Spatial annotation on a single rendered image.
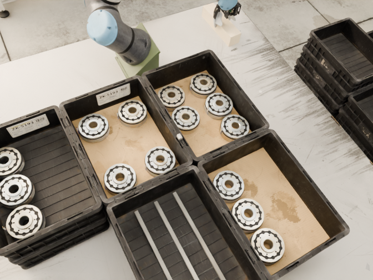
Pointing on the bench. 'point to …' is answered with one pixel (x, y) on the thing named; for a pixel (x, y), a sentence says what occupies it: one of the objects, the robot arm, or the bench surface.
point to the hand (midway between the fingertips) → (221, 21)
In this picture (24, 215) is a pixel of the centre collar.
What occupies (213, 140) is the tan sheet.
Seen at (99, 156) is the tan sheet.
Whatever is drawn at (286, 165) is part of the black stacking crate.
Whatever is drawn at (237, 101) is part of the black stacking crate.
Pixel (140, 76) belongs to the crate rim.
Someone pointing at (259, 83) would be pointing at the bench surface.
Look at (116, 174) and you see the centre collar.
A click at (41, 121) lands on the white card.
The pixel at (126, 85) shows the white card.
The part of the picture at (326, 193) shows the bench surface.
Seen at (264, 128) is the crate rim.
